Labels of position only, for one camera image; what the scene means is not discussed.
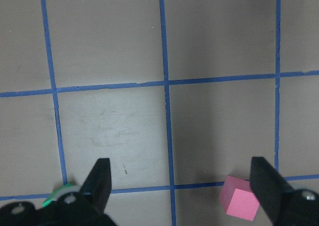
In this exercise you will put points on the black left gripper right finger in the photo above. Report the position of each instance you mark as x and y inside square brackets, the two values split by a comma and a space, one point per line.
[271, 190]

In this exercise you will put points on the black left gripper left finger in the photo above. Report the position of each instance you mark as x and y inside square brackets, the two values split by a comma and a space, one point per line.
[97, 186]

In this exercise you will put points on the pink cube near centre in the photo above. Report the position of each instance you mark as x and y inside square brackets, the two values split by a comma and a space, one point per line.
[237, 198]

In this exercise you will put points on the green cube centre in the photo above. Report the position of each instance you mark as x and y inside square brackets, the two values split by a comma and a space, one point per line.
[55, 194]

